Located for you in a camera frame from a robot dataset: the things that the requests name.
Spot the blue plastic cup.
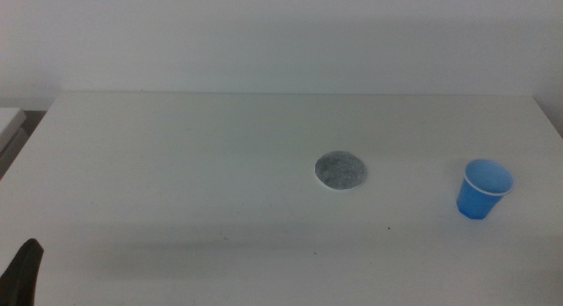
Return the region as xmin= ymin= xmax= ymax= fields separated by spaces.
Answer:
xmin=456 ymin=158 xmax=515 ymax=221

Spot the round grey cup mat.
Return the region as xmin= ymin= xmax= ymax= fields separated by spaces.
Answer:
xmin=313 ymin=149 xmax=368 ymax=192

